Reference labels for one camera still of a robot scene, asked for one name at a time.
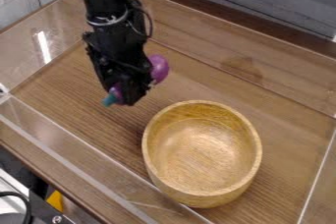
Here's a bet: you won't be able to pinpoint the black cable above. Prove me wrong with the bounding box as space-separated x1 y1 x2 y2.
0 191 33 224

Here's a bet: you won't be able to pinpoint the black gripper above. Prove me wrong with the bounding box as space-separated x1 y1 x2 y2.
83 8 152 106

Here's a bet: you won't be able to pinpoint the brown wooden bowl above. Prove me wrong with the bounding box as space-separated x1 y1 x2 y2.
141 100 263 208

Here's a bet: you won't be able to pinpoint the clear acrylic tray walls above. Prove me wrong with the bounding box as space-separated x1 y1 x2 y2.
0 0 336 224

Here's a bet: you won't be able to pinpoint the purple toy eggplant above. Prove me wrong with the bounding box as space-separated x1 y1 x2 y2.
103 55 169 107

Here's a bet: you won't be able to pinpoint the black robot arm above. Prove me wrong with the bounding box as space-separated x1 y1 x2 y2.
83 0 153 106

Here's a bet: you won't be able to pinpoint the yellow black base equipment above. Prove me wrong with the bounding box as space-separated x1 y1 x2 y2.
0 147 89 224

